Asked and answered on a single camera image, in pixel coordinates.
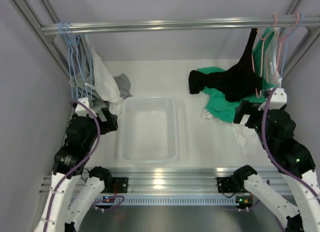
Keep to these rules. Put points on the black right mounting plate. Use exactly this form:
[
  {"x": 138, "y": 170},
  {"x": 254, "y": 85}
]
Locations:
[{"x": 228, "y": 185}]

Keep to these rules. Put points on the white plastic laundry basket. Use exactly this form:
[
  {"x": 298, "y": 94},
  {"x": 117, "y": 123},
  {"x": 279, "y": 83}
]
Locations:
[{"x": 148, "y": 130}]

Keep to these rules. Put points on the aluminium hanging rail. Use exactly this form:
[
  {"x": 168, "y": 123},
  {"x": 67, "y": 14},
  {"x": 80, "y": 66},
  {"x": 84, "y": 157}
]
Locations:
[{"x": 310, "y": 20}]

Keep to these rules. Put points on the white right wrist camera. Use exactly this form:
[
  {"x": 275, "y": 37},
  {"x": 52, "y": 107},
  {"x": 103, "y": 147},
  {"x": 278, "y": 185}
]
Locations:
[{"x": 277, "y": 101}]

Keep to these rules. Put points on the white tank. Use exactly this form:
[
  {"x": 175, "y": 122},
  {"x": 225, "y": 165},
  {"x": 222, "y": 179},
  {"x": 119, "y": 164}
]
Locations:
[
  {"x": 104, "y": 83},
  {"x": 244, "y": 136}
]

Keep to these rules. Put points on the black tank top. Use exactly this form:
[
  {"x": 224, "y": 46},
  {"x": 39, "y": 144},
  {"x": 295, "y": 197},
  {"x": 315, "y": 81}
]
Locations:
[{"x": 235, "y": 83}]

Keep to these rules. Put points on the black mounting plate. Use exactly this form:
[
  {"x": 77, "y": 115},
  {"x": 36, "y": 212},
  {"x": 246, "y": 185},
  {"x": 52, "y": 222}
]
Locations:
[
  {"x": 228, "y": 185},
  {"x": 119, "y": 185}
]

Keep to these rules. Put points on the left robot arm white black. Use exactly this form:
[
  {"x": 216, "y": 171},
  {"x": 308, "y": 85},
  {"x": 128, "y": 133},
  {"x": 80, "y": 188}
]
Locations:
[{"x": 83, "y": 133}]

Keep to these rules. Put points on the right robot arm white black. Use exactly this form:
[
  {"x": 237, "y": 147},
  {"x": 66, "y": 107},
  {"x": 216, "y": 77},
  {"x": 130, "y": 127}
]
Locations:
[{"x": 275, "y": 129}]

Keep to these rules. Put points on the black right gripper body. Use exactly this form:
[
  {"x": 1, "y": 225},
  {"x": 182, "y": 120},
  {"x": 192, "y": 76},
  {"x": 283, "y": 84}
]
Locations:
[{"x": 255, "y": 117}]

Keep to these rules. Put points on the green tank top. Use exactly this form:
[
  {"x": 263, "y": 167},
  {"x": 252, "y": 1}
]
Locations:
[{"x": 217, "y": 105}]

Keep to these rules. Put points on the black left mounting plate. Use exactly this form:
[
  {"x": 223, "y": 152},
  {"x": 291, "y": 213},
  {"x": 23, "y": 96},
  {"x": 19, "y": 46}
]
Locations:
[{"x": 119, "y": 185}]

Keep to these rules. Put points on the grey tank top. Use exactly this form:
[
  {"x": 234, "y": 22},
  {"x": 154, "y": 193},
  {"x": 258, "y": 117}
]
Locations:
[{"x": 124, "y": 86}]

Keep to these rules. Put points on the grey slotted cable duct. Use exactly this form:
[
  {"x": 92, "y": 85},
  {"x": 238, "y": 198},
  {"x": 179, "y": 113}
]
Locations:
[{"x": 179, "y": 201}]

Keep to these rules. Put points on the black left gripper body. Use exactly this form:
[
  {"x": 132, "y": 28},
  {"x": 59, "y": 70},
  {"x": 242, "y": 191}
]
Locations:
[{"x": 106, "y": 125}]

